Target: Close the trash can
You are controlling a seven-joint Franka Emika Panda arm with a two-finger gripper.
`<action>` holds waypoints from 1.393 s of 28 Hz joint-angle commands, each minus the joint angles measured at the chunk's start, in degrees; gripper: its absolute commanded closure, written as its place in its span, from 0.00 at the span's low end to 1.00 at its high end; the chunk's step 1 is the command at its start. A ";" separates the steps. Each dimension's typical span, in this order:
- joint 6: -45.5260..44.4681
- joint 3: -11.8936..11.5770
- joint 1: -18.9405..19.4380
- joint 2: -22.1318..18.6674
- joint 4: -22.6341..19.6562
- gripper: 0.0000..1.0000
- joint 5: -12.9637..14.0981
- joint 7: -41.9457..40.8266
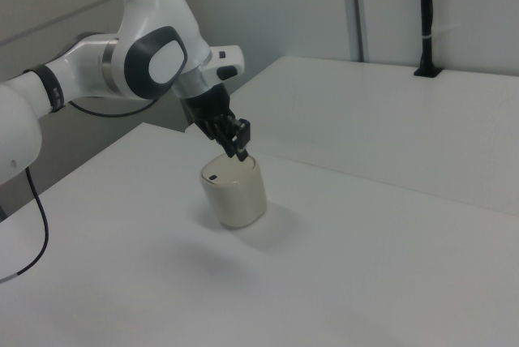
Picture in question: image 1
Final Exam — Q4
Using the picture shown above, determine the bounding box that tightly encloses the black upright cable post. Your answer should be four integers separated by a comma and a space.
413, 0, 443, 79

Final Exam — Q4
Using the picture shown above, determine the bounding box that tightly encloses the white side table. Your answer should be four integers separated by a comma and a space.
234, 54, 519, 218

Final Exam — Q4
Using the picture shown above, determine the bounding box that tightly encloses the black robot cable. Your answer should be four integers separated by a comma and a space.
0, 95, 163, 283

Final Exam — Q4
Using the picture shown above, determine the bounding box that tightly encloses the small white trash bin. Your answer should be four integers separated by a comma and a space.
199, 152, 268, 230

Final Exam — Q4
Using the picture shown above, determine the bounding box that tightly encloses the grey partition post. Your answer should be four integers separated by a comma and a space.
347, 0, 371, 62

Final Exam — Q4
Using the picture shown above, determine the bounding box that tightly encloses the cream trash bin lid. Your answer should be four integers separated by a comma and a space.
201, 152, 257, 191

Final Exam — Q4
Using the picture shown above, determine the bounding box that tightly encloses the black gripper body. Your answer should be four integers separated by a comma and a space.
178, 84, 237, 140

